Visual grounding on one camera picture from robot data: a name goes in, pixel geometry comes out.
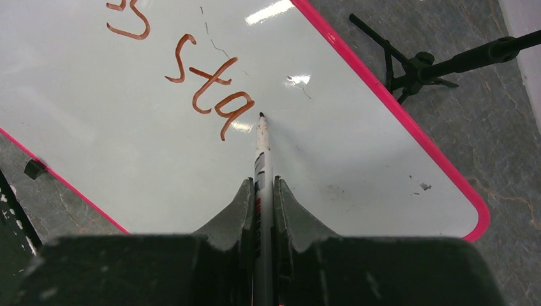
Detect black board clip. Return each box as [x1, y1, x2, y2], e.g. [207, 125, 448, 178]
[24, 159, 47, 180]

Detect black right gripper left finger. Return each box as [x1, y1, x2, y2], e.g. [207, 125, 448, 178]
[12, 178, 255, 305]

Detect black tripod stand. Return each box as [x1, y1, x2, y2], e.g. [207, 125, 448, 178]
[348, 13, 540, 104]

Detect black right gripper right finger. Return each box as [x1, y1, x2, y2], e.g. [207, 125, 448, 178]
[274, 177, 505, 305]

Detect white board with pink frame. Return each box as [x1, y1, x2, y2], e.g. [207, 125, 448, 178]
[1, 1, 490, 241]

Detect white marker pen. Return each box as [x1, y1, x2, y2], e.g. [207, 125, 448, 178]
[253, 113, 274, 305]

